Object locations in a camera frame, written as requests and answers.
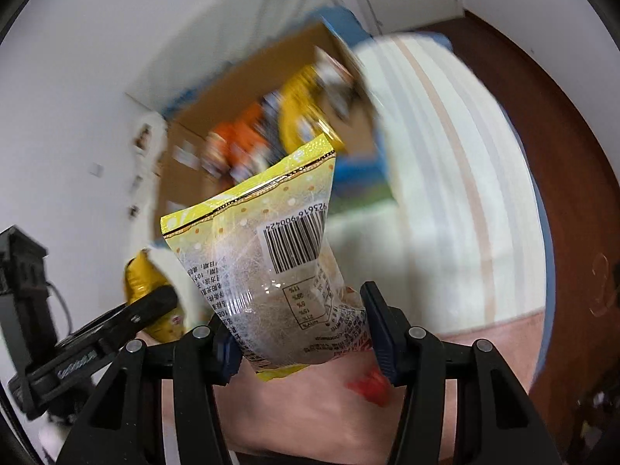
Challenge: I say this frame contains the clear snack packet yellow edges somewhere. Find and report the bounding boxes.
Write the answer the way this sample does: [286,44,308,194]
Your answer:
[160,136,375,382]

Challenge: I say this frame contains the large black yellow snack packet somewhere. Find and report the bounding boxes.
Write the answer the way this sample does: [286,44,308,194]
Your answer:
[277,65,346,157]

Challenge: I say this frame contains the small yellow snack packet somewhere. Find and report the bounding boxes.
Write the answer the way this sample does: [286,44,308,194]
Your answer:
[123,249,187,344]

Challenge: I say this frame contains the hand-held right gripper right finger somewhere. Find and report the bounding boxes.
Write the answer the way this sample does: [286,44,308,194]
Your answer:
[360,281,544,465]

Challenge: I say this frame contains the pink cream striped cat blanket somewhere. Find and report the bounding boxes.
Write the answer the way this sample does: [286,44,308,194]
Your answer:
[162,33,559,465]

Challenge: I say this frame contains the red triangular snack packet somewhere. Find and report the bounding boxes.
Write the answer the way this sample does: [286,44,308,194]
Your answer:
[346,368,391,406]

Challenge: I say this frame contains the blue bed sheet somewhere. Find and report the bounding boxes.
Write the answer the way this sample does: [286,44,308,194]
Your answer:
[310,6,454,55]

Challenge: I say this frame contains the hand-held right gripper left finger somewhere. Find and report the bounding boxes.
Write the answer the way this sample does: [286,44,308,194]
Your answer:
[57,319,244,465]

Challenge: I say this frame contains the cardboard box blue print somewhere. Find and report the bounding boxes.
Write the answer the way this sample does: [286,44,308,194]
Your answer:
[155,7,404,210]

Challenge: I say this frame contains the white bear print pillow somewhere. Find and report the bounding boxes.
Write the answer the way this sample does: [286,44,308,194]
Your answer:
[128,111,168,224]

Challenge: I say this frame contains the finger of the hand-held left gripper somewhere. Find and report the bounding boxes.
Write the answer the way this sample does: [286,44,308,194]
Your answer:
[54,285,178,355]

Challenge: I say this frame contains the orange snack packet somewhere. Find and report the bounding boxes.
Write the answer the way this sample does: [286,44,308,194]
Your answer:
[206,104,272,177]

